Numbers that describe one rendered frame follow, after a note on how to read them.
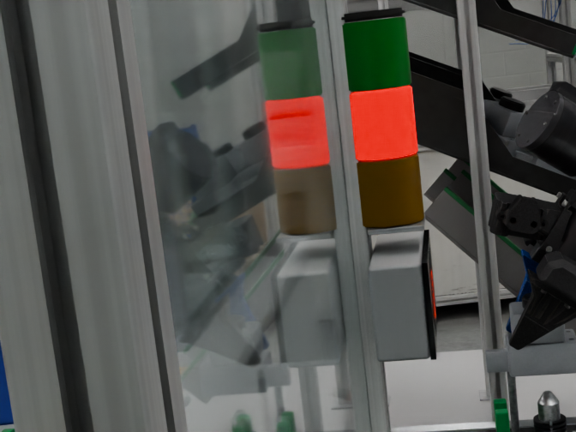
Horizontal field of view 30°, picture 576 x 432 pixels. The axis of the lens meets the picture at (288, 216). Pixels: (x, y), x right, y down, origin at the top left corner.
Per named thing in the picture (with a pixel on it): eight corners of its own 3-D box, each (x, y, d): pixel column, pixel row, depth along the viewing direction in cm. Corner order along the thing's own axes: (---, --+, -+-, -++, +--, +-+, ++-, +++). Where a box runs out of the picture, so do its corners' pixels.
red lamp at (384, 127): (418, 147, 82) (412, 83, 81) (417, 156, 77) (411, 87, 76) (353, 153, 82) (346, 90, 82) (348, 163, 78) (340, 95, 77)
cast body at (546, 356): (575, 358, 102) (570, 286, 101) (581, 374, 98) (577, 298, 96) (485, 363, 103) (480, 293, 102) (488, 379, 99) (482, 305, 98)
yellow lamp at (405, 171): (424, 212, 83) (418, 149, 82) (423, 225, 78) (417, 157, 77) (360, 218, 83) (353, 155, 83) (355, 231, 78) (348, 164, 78)
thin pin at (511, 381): (519, 430, 108) (513, 350, 106) (520, 434, 107) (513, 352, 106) (511, 431, 108) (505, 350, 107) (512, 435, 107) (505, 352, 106)
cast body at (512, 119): (524, 167, 125) (546, 111, 123) (500, 165, 122) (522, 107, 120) (473, 141, 131) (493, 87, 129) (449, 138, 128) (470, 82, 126)
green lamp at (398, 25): (412, 81, 81) (406, 16, 80) (411, 86, 76) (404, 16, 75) (346, 89, 82) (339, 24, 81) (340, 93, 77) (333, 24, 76)
